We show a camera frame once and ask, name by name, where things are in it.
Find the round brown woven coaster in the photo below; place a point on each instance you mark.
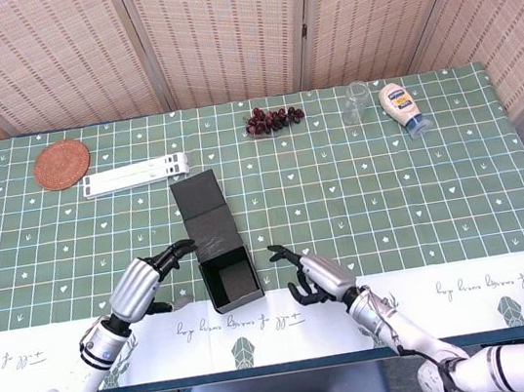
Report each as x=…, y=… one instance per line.
x=61, y=165

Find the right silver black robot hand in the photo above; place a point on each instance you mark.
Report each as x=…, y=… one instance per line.
x=325, y=275

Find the bunch of dark red grapes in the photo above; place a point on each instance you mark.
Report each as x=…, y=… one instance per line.
x=270, y=121

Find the clear glass jar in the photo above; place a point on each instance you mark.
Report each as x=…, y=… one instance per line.
x=354, y=105

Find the bamboo folding screen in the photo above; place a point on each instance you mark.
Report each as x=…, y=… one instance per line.
x=217, y=30

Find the green checked tablecloth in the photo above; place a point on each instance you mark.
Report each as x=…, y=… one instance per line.
x=414, y=193

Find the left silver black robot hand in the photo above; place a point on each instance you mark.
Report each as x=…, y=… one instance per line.
x=133, y=289

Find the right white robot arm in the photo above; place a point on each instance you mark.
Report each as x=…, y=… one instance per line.
x=464, y=363

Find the mayonnaise squeeze bottle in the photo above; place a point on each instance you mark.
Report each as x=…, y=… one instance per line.
x=401, y=103

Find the white folded laptop stand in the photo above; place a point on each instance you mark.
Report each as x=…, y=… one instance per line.
x=135, y=175

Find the black foldable cardboard box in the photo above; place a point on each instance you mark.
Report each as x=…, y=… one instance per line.
x=215, y=242

